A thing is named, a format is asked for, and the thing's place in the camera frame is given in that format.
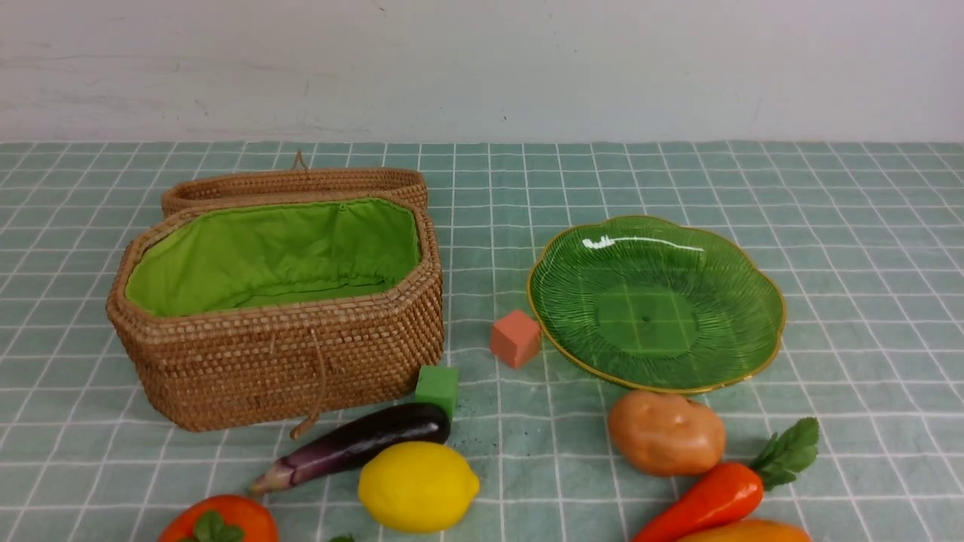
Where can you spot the green glass leaf plate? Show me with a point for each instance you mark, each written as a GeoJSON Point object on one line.
{"type": "Point", "coordinates": [648, 304]}

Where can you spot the green foam cube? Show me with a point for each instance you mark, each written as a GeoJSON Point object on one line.
{"type": "Point", "coordinates": [438, 385]}

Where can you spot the green checkered tablecloth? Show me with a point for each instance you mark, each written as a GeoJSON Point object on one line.
{"type": "Point", "coordinates": [864, 239]}

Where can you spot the purple toy eggplant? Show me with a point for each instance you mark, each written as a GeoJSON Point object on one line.
{"type": "Point", "coordinates": [354, 444]}

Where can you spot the orange toy carrot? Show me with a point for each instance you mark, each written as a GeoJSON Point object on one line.
{"type": "Point", "coordinates": [731, 491]}

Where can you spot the woven rattan basket lid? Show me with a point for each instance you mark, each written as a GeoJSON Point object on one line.
{"type": "Point", "coordinates": [404, 184]}

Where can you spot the orange toy persimmon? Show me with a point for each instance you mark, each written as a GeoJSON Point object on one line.
{"type": "Point", "coordinates": [223, 518]}

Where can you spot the brown toy potato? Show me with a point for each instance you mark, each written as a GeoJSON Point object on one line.
{"type": "Point", "coordinates": [666, 435]}

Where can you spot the orange yellow toy mango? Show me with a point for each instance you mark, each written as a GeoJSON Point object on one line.
{"type": "Point", "coordinates": [751, 530]}

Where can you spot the yellow toy lemon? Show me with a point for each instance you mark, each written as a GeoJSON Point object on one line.
{"type": "Point", "coordinates": [418, 487]}

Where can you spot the woven rattan basket green lining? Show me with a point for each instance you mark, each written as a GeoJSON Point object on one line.
{"type": "Point", "coordinates": [284, 306]}

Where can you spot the salmon pink foam cube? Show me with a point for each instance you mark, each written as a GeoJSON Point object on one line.
{"type": "Point", "coordinates": [515, 339]}

